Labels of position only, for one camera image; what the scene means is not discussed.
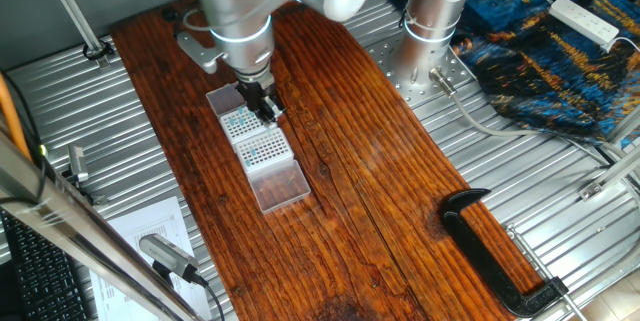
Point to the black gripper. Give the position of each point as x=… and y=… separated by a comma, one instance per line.
x=252, y=93

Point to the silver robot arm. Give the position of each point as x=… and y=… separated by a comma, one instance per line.
x=240, y=11

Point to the white pipette tip box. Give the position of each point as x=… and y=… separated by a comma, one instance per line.
x=272, y=153
x=236, y=133

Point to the brown wooden board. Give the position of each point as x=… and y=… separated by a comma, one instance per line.
x=350, y=186

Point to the printed paper sheet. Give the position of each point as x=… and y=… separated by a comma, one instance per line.
x=145, y=221

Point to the orange tube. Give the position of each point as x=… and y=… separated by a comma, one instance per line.
x=12, y=116

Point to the black C-clamp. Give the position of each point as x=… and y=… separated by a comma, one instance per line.
x=480, y=256

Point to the blue patterned cloth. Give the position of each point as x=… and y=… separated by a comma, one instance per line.
x=550, y=71

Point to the black keyboard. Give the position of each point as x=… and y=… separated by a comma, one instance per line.
x=40, y=281

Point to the white power strip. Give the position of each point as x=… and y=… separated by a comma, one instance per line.
x=582, y=20

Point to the aluminium profile bar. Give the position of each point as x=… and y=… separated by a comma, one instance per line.
x=610, y=173

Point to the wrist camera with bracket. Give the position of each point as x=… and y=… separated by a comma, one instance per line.
x=197, y=51

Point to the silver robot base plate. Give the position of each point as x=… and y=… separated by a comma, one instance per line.
x=387, y=68

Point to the silver depth camera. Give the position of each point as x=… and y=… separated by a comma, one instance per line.
x=167, y=256

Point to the small silver camera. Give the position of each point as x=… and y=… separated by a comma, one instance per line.
x=77, y=163

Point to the thin aluminium rail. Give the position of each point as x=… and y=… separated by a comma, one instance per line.
x=71, y=6

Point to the steel frame bar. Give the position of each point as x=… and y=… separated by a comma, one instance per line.
x=75, y=226

